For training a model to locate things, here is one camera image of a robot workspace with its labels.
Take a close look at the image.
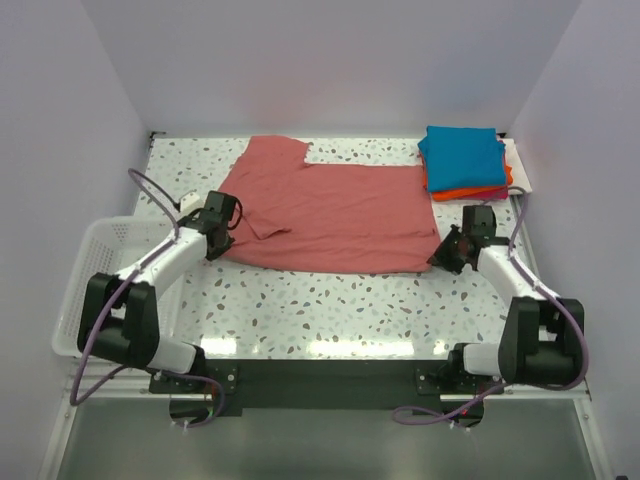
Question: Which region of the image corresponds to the folded orange t shirt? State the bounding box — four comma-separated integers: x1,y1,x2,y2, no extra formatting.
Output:
431,164,510,202

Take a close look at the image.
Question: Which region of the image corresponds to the folded magenta t shirt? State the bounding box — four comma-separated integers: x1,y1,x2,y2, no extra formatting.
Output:
481,187,509,203

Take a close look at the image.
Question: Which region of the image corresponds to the salmon pink t shirt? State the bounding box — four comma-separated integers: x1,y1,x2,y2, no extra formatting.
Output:
220,136,441,274

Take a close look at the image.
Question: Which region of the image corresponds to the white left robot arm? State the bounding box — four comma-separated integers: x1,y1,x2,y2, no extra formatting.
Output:
77,191,243,392

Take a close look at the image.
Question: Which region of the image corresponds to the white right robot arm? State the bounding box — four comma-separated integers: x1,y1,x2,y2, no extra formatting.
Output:
429,205,589,393

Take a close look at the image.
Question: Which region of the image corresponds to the aluminium table frame rail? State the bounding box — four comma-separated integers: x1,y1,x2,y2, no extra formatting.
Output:
498,194,590,391

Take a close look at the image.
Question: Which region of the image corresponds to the folded white t shirt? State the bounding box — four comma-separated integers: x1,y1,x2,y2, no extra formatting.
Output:
501,138,533,194

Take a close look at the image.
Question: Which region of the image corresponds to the white plastic basket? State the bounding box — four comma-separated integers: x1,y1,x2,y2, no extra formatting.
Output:
52,217,186,358

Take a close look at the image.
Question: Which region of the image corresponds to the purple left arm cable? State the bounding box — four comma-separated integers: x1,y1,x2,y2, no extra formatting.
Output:
69,167,224,431

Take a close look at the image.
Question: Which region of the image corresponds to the blue t shirt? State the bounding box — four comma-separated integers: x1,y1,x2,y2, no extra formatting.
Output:
418,125,508,193

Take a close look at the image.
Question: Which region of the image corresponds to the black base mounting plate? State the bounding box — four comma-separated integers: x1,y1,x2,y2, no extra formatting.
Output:
149,359,505,425

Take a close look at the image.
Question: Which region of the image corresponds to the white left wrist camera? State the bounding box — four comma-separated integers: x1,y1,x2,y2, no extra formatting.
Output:
179,191,204,214

